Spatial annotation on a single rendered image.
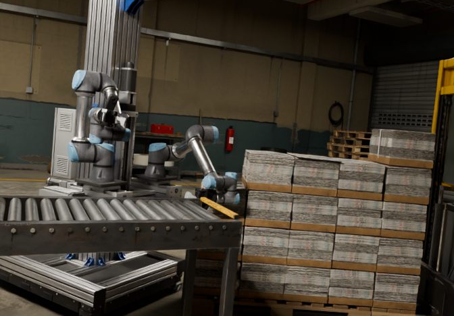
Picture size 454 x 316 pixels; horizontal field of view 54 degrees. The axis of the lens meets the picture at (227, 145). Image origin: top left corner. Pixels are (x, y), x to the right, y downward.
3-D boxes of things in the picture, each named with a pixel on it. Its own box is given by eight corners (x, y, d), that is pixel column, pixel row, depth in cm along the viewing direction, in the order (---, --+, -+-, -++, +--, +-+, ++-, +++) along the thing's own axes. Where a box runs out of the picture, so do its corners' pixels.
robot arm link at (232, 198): (236, 190, 275) (234, 203, 275) (219, 189, 270) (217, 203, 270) (241, 192, 267) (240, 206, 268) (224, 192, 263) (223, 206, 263)
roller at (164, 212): (155, 208, 237) (157, 199, 237) (184, 231, 195) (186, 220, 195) (146, 207, 235) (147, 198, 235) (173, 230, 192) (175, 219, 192)
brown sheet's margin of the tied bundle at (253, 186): (243, 185, 295) (244, 178, 294) (286, 188, 296) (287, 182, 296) (245, 188, 279) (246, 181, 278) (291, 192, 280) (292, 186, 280)
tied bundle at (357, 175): (321, 188, 320) (325, 156, 319) (362, 192, 320) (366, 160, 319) (336, 197, 282) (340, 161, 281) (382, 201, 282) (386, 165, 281)
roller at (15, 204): (21, 207, 210) (21, 197, 210) (20, 233, 168) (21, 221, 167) (9, 207, 208) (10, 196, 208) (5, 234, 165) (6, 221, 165)
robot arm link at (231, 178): (225, 173, 260) (224, 192, 261) (240, 173, 267) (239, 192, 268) (217, 171, 267) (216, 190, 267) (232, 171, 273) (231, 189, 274)
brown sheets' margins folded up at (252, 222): (193, 273, 319) (200, 202, 316) (353, 285, 324) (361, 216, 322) (191, 294, 281) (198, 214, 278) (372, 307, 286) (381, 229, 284)
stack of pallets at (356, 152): (365, 190, 1016) (371, 132, 1009) (399, 198, 933) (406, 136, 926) (320, 189, 952) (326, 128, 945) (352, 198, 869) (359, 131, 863)
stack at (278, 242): (191, 292, 320) (201, 177, 316) (351, 304, 325) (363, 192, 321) (189, 316, 281) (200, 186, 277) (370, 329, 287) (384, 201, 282)
